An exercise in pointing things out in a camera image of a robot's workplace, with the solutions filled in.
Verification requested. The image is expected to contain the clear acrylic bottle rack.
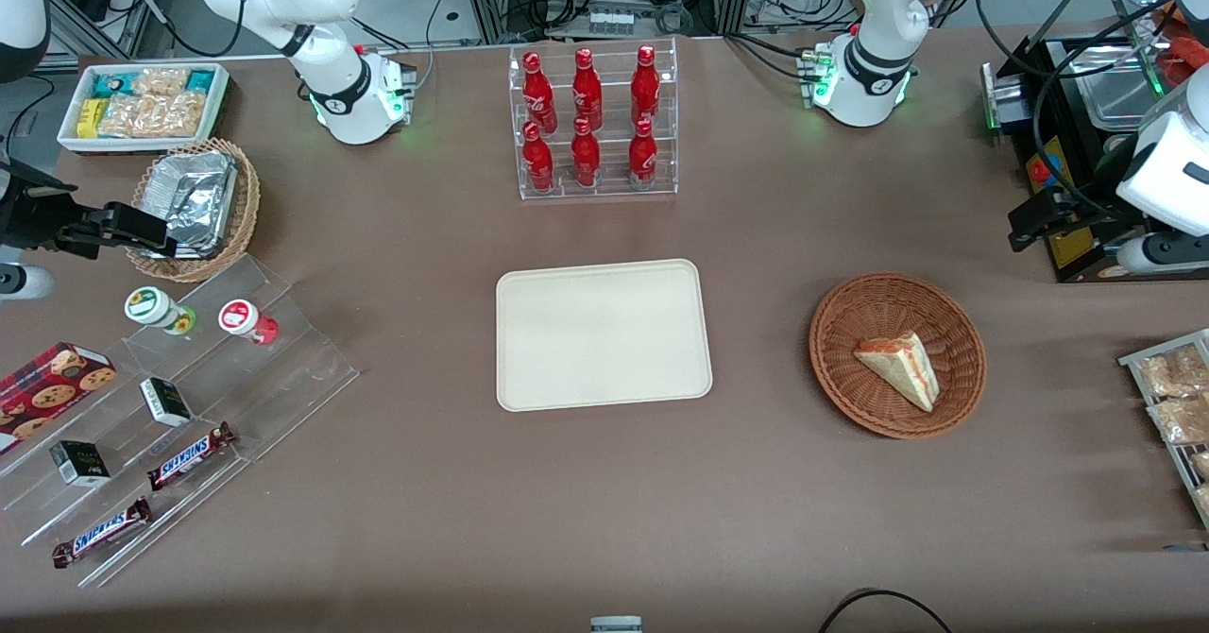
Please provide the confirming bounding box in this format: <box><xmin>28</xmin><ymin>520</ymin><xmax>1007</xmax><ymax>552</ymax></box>
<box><xmin>508</xmin><ymin>38</ymin><xmax>679</xmax><ymax>201</ymax></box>

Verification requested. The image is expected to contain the red label cup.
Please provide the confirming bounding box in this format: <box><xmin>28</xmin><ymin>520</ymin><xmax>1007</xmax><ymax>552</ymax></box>
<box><xmin>218</xmin><ymin>299</ymin><xmax>280</xmax><ymax>346</ymax></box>

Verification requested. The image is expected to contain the Snickers chocolate bar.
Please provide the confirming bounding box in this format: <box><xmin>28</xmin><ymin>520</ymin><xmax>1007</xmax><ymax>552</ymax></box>
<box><xmin>147</xmin><ymin>422</ymin><xmax>237</xmax><ymax>492</ymax></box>
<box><xmin>52</xmin><ymin>497</ymin><xmax>153</xmax><ymax>569</ymax></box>

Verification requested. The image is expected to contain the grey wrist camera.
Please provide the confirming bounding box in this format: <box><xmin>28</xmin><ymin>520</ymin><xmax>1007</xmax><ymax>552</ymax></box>
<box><xmin>1117</xmin><ymin>234</ymin><xmax>1209</xmax><ymax>275</ymax></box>
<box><xmin>0</xmin><ymin>265</ymin><xmax>55</xmax><ymax>301</ymax></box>

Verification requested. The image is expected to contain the red cola bottle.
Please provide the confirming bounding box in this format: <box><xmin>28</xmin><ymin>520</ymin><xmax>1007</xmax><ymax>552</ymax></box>
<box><xmin>628</xmin><ymin>117</ymin><xmax>658</xmax><ymax>190</ymax></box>
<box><xmin>571</xmin><ymin>117</ymin><xmax>602</xmax><ymax>188</ymax></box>
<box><xmin>521</xmin><ymin>51</ymin><xmax>558</xmax><ymax>133</ymax></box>
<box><xmin>631</xmin><ymin>44</ymin><xmax>661</xmax><ymax>126</ymax></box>
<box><xmin>571</xmin><ymin>47</ymin><xmax>604</xmax><ymax>131</ymax></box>
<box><xmin>522</xmin><ymin>121</ymin><xmax>555</xmax><ymax>193</ymax></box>

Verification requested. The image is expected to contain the white rectangular snack bin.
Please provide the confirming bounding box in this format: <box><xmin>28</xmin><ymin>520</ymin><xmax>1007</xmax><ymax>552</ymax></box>
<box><xmin>57</xmin><ymin>62</ymin><xmax>230</xmax><ymax>154</ymax></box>

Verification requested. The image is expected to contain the clear acrylic stepped stand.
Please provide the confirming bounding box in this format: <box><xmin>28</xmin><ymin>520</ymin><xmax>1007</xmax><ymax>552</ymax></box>
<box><xmin>0</xmin><ymin>253</ymin><xmax>360</xmax><ymax>589</ymax></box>

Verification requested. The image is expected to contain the small beige snack bag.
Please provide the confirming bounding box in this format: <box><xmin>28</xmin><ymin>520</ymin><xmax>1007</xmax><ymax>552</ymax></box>
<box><xmin>132</xmin><ymin>68</ymin><xmax>192</xmax><ymax>97</ymax></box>

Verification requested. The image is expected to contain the small black box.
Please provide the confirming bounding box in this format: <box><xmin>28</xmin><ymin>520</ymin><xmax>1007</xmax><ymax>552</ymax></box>
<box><xmin>140</xmin><ymin>377</ymin><xmax>193</xmax><ymax>428</ymax></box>
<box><xmin>49</xmin><ymin>440</ymin><xmax>111</xmax><ymax>488</ymax></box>

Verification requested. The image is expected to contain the triangular sandwich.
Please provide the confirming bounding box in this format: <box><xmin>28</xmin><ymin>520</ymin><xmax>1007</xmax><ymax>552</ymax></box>
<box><xmin>854</xmin><ymin>331</ymin><xmax>941</xmax><ymax>414</ymax></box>

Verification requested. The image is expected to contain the aluminium foil tray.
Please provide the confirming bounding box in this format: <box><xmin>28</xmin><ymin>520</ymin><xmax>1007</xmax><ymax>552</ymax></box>
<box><xmin>142</xmin><ymin>149</ymin><xmax>237</xmax><ymax>258</ymax></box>

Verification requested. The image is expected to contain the black food warmer machine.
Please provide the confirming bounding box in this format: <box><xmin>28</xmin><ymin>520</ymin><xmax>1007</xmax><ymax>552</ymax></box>
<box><xmin>980</xmin><ymin>0</ymin><xmax>1209</xmax><ymax>283</ymax></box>

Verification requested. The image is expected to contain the green label cup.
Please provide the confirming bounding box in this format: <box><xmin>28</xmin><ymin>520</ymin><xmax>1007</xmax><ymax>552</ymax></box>
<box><xmin>124</xmin><ymin>287</ymin><xmax>197</xmax><ymax>335</ymax></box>

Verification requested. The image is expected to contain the light wicker basket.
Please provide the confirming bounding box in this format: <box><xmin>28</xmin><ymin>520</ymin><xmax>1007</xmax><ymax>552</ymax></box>
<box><xmin>125</xmin><ymin>138</ymin><xmax>261</xmax><ymax>283</ymax></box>

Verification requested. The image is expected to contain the metal wire tray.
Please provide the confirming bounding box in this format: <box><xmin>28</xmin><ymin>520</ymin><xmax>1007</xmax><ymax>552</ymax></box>
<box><xmin>1118</xmin><ymin>329</ymin><xmax>1209</xmax><ymax>530</ymax></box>

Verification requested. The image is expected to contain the steel warmer pan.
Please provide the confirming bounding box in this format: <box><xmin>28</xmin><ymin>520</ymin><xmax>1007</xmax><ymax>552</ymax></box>
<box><xmin>1075</xmin><ymin>64</ymin><xmax>1163</xmax><ymax>131</ymax></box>

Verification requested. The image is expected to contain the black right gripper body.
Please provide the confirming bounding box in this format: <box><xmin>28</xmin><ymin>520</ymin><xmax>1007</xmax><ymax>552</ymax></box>
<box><xmin>0</xmin><ymin>163</ymin><xmax>107</xmax><ymax>258</ymax></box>

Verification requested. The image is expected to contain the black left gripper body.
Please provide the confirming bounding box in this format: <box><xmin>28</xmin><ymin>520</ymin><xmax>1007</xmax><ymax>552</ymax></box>
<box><xmin>1037</xmin><ymin>187</ymin><xmax>1149</xmax><ymax>237</ymax></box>

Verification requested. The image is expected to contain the black cable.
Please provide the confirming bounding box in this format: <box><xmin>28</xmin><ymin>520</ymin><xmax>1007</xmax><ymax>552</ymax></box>
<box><xmin>817</xmin><ymin>589</ymin><xmax>955</xmax><ymax>633</ymax></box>

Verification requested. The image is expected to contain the beige rectangular tray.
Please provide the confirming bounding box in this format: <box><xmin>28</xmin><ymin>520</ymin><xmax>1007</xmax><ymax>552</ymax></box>
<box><xmin>496</xmin><ymin>258</ymin><xmax>713</xmax><ymax>413</ymax></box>

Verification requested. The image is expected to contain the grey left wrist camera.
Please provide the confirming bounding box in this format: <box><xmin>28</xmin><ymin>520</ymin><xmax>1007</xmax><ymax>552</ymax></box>
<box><xmin>1117</xmin><ymin>234</ymin><xmax>1209</xmax><ymax>275</ymax></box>

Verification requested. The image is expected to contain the red cookie box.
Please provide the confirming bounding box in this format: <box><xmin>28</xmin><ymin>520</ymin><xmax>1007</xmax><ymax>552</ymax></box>
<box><xmin>0</xmin><ymin>342</ymin><xmax>118</xmax><ymax>456</ymax></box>

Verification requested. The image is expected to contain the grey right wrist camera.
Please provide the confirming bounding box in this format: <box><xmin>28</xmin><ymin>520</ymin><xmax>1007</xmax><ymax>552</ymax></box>
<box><xmin>0</xmin><ymin>265</ymin><xmax>55</xmax><ymax>301</ymax></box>

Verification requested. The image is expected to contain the brown round wicker basket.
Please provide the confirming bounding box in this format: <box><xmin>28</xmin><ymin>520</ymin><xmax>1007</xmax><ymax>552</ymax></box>
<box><xmin>809</xmin><ymin>272</ymin><xmax>988</xmax><ymax>440</ymax></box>

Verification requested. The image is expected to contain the large beige snack bag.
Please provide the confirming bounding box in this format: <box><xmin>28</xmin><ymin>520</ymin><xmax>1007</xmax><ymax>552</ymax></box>
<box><xmin>97</xmin><ymin>93</ymin><xmax>207</xmax><ymax>139</ymax></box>

